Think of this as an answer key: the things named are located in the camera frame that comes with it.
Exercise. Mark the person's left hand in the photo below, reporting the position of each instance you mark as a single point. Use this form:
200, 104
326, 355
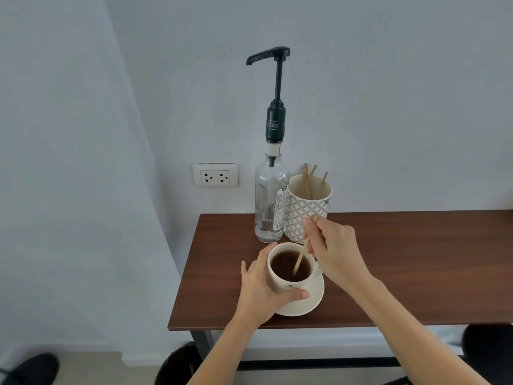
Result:
252, 290

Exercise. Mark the person's right hand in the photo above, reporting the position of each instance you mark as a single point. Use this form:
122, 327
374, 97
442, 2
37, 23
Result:
340, 252

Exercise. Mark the person's left thumb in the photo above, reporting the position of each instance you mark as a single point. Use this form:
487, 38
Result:
292, 295

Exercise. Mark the person's right thumb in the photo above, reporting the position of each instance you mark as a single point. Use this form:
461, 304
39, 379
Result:
309, 234

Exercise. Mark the cream coffee cup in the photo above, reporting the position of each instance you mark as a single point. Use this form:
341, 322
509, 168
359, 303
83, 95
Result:
280, 285

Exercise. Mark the wooden stir stick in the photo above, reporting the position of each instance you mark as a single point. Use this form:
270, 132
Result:
299, 260
311, 172
306, 178
323, 179

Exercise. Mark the person's left forearm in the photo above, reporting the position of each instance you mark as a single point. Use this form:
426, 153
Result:
220, 352

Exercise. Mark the person's right forearm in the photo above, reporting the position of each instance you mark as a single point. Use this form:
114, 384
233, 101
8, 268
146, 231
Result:
404, 336

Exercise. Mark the cream saucer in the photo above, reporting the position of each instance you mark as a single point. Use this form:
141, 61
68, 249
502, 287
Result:
310, 300

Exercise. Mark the patterned white grey cup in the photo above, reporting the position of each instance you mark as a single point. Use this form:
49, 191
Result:
298, 212

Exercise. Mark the dark coffee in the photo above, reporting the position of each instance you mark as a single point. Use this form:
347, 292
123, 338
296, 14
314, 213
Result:
285, 265

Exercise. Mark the clear glass bottle black pump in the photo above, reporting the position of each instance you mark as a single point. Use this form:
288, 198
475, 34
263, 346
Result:
271, 196

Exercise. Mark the black waste bin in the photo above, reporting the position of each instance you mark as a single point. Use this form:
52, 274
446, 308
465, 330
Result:
178, 366

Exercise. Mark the black chair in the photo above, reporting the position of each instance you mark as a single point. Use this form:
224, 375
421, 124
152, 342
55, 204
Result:
491, 352

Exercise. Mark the white double wall socket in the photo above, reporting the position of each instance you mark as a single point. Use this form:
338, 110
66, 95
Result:
215, 175

